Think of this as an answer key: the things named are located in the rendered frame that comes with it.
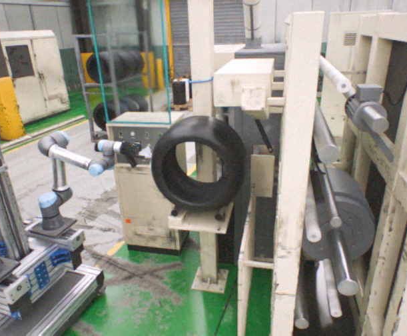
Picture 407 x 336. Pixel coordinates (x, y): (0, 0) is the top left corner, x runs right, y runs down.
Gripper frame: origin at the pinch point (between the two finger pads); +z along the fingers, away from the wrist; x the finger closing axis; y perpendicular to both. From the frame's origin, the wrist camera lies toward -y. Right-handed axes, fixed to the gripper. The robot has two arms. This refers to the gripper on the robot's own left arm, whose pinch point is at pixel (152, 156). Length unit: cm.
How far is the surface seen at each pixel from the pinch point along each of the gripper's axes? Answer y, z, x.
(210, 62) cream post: 57, 27, 25
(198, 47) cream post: 65, 19, 25
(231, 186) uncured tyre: -5, 53, -12
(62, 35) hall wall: -20, -662, 906
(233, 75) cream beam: 61, 49, -37
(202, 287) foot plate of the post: -118, 38, 20
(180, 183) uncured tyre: -22.3, 16.1, 13.7
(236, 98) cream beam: 51, 52, -37
